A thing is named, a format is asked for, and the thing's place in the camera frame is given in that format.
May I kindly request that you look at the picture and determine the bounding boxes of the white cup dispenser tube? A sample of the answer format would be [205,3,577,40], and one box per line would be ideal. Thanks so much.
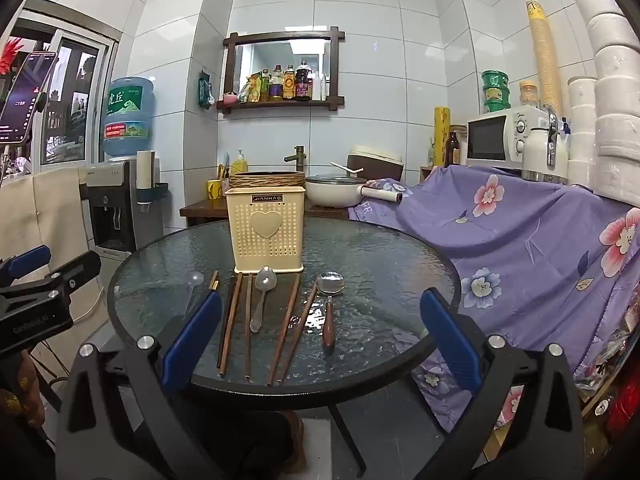
[136,149,155,202]

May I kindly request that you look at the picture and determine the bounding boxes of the red bag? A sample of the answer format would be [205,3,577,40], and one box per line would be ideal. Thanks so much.
[595,360,640,461]

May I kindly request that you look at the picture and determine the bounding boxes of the person's left hand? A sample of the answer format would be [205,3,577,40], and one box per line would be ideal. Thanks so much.
[0,355,48,428]

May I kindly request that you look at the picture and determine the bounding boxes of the row of condiment bottles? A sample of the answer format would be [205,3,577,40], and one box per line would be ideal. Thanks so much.
[237,59,328,103]

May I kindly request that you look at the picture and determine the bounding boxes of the cream plastic utensil basket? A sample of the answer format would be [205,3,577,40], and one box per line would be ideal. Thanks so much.
[225,186,307,273]

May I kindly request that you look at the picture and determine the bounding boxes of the jar with yellow lid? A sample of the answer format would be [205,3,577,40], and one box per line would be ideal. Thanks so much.
[519,80,541,109]

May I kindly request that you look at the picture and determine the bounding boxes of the red artificial flower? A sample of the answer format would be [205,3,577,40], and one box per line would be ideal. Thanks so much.
[0,36,25,77]

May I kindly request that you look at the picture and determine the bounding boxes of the bamboo faucet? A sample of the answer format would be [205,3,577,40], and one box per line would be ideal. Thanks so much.
[284,145,306,173]

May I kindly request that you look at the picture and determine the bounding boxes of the water dispenser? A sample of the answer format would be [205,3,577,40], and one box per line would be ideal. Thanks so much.
[80,157,171,261]

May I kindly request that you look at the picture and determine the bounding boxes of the metal spoon with wooden handle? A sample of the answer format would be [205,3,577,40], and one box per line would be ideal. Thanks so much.
[316,271,346,350]

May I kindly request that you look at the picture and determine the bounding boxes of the brown and cream rice cooker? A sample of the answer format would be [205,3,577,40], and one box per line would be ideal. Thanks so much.
[346,145,405,183]

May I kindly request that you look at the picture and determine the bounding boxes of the dark wooden wall shelf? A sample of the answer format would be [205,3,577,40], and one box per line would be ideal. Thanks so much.
[216,26,346,114]

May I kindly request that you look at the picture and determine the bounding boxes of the window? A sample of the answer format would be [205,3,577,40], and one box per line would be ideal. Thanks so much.
[39,25,117,167]

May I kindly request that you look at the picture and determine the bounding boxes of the green packet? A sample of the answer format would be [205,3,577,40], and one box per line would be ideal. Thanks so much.
[197,70,216,110]

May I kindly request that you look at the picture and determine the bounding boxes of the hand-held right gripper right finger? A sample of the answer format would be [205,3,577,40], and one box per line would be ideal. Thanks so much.
[420,287,586,480]

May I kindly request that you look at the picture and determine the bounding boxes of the yellow roll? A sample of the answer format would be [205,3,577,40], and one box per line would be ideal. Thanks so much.
[433,106,451,168]

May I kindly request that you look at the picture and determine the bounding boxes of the clear plastic spoon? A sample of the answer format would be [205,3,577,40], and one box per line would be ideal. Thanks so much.
[184,270,205,311]

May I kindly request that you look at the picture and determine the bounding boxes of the white kettle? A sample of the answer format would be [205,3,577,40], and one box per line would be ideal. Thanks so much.
[520,106,571,183]

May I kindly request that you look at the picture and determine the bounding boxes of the beige cloth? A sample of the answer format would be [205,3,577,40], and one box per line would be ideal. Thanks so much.
[0,167,101,291]

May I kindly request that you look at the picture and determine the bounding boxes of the stacks of white paper bowls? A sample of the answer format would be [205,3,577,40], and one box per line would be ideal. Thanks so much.
[552,0,640,206]

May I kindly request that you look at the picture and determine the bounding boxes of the stack of yellow paper cups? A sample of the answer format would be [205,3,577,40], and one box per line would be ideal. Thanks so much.
[525,0,563,111]

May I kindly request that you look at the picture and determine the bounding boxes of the woven basin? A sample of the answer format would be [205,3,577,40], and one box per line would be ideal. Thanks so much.
[227,170,306,191]

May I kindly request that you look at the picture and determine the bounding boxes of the purple floral cloth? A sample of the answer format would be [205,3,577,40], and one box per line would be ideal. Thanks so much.
[347,162,640,431]

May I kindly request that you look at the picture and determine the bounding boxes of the blue water jug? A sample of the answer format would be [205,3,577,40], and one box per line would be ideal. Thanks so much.
[102,76,156,159]

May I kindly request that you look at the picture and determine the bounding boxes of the smartphone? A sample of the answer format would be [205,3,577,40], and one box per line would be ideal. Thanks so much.
[0,50,57,147]

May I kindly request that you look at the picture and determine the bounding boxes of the white microwave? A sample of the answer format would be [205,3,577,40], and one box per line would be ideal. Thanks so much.
[466,106,546,163]

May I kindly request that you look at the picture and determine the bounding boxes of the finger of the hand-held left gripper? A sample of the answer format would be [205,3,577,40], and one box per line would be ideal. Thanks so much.
[0,245,53,287]
[30,250,103,296]

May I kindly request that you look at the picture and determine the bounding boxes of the all-metal spoon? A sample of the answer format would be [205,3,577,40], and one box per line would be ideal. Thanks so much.
[249,266,277,333]

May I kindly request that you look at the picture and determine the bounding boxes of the dark chopstick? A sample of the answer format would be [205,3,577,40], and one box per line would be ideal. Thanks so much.
[216,273,237,368]

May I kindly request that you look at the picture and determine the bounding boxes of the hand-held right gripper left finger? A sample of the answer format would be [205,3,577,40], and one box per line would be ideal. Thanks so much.
[55,290,228,480]

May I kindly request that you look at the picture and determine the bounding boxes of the cream pot with glass lid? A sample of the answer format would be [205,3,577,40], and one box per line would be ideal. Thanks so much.
[304,174,373,208]

